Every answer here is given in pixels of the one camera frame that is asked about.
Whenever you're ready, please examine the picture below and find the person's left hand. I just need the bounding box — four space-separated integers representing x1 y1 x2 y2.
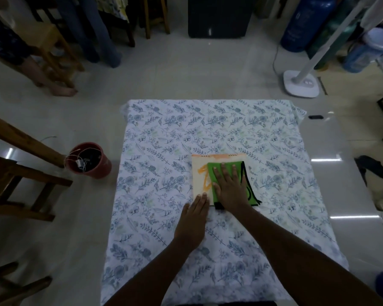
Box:
174 193 210 251

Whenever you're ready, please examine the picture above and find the blue gas cylinder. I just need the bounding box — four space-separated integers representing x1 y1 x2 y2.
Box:
280 0 336 53

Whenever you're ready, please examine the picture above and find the red bucket with wires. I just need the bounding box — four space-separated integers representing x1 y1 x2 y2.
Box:
64 142 112 180

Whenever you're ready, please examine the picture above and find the black sandal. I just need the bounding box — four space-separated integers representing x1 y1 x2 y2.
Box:
354 155 383 181

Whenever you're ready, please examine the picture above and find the yellow floral fabric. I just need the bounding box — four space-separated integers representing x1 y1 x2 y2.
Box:
97 0 130 23

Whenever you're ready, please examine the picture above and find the brown wooden chair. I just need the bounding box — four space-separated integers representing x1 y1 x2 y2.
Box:
0 111 73 222

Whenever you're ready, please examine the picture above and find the dark wooden furniture leg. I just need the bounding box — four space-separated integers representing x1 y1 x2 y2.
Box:
0 261 53 306

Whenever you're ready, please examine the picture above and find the green and black cloth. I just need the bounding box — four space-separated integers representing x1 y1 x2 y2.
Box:
207 160 262 210

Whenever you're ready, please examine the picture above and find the person's right forearm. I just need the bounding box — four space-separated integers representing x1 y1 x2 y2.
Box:
234 205 383 306

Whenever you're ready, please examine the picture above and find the black box speaker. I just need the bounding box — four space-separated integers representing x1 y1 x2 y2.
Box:
187 0 254 39

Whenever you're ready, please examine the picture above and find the white fan cable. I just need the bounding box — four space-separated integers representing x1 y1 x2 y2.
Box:
272 43 288 81

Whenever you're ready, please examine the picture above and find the cream cloth with orange print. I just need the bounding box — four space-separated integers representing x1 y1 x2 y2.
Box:
191 153 247 205

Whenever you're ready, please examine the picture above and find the person's right hand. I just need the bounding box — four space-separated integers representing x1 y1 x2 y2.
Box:
212 162 253 211

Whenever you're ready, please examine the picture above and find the white fan base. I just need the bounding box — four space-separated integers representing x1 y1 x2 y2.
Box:
283 70 320 98

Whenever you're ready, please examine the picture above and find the dark wooden stool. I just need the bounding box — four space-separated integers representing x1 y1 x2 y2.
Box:
142 0 171 40

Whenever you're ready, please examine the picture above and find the white cloth with blue leaves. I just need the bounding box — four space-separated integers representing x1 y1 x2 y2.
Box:
100 99 350 306

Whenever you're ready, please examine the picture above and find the person's left forearm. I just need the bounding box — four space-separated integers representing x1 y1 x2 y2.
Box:
105 240 200 306

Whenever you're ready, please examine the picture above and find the light wooden stool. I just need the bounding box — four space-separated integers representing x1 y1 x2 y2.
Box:
14 23 85 89

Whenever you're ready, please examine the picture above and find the green gas cylinder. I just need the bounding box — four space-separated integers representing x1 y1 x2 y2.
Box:
307 0 366 70

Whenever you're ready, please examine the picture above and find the blue water jug white lid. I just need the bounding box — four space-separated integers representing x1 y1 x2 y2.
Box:
342 27 383 74

